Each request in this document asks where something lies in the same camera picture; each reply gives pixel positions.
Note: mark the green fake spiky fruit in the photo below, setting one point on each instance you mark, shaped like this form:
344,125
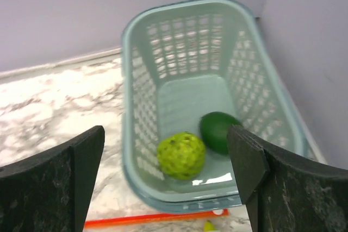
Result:
181,156

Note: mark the dark green fake vegetable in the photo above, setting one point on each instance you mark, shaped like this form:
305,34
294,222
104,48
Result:
214,127

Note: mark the orange zip clear bag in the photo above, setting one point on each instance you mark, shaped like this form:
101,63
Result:
152,218

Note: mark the teal plastic basket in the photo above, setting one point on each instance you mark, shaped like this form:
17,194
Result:
184,60

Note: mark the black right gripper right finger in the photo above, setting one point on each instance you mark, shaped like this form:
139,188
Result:
284,191

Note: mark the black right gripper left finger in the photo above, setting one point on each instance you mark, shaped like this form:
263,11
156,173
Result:
52,190

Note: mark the fake yellow banana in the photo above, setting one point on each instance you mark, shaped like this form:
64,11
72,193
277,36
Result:
208,226

